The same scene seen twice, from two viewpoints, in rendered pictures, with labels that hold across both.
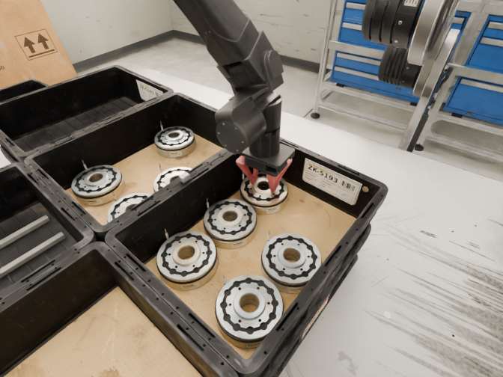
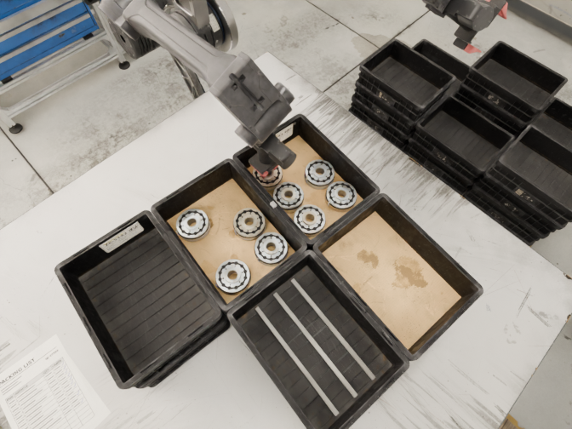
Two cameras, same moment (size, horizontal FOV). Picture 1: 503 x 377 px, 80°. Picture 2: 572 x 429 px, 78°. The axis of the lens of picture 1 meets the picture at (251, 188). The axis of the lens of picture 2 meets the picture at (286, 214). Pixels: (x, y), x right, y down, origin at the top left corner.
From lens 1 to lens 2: 0.90 m
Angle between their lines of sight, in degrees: 48
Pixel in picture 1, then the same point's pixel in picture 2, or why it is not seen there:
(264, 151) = not seen: hidden behind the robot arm
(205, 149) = (206, 206)
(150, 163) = (211, 246)
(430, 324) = (337, 137)
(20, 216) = (248, 330)
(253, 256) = (310, 191)
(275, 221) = (288, 176)
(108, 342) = (345, 258)
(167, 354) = (353, 233)
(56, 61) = not seen: outside the picture
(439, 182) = not seen: hidden behind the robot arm
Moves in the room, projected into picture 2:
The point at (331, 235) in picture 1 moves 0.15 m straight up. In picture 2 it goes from (303, 152) to (306, 125)
